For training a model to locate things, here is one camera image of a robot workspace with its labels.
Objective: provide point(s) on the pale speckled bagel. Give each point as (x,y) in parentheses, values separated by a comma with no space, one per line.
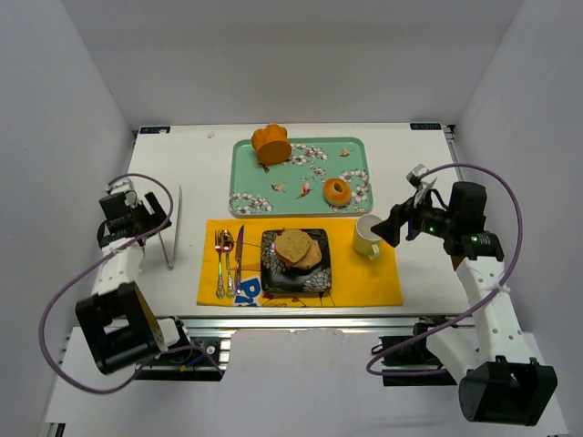
(312,257)

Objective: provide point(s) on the green floral serving tray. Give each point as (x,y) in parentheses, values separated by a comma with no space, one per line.
(295,187)

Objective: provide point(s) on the golden glazed bagel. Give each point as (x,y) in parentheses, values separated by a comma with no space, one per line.
(336,192)

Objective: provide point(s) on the orange bread loaf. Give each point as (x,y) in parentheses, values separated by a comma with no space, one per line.
(271,144)

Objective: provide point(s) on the yellow cloth placemat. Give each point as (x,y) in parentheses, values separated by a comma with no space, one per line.
(357,281)

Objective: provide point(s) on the iridescent table knife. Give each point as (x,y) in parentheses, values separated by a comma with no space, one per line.
(238,257)

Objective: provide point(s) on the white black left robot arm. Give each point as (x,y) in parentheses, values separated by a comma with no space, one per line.
(118,324)

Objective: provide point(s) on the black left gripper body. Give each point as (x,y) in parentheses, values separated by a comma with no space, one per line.
(148,214)

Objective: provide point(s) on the black floral square plate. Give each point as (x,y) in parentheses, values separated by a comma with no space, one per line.
(277,277)

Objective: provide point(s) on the blue corner label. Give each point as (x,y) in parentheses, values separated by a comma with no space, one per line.
(154,130)
(425,126)

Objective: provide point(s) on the brown bread slice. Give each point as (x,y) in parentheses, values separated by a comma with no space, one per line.
(292,245)

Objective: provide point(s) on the aluminium table frame rail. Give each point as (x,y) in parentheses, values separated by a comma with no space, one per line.
(279,322)

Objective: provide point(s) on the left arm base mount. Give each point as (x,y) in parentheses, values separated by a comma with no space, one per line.
(203,355)

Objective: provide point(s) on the left blue corner label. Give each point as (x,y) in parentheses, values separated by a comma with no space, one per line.
(154,130)

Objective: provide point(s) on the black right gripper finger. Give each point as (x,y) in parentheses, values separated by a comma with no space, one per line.
(388,230)
(401,213)

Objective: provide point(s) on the metal serving tongs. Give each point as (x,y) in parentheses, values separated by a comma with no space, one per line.
(169,238)

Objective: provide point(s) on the right blue corner label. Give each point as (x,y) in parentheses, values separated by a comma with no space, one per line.
(425,126)

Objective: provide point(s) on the pale green white mug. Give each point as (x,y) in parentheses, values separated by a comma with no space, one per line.
(365,242)

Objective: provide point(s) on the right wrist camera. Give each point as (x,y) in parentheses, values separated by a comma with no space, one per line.
(418,178)

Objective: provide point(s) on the iridescent spoon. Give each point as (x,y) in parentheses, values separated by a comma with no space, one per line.
(228,247)

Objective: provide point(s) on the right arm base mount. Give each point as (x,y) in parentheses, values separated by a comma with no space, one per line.
(411,357)

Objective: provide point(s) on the iridescent fork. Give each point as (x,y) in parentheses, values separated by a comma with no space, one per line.
(218,246)

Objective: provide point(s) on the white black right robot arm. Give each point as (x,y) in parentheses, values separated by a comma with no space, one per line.
(499,379)

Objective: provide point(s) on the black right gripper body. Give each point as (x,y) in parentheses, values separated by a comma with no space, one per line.
(405,220)

